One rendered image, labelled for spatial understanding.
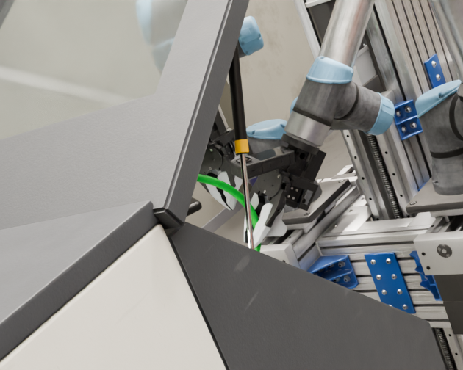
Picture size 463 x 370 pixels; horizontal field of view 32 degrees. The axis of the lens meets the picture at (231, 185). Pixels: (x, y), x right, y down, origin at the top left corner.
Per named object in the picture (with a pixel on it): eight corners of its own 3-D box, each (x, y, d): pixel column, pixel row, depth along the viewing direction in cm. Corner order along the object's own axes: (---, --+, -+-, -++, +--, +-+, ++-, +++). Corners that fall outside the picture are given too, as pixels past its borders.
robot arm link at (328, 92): (367, 75, 143) (332, 57, 138) (342, 131, 144) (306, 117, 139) (342, 66, 149) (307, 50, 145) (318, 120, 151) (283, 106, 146)
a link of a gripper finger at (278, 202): (275, 230, 143) (293, 183, 142) (269, 227, 142) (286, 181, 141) (261, 222, 146) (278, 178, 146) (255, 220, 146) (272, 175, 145)
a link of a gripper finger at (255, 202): (266, 248, 151) (287, 205, 149) (241, 241, 147) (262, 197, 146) (258, 241, 153) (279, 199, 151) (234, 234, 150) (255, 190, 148)
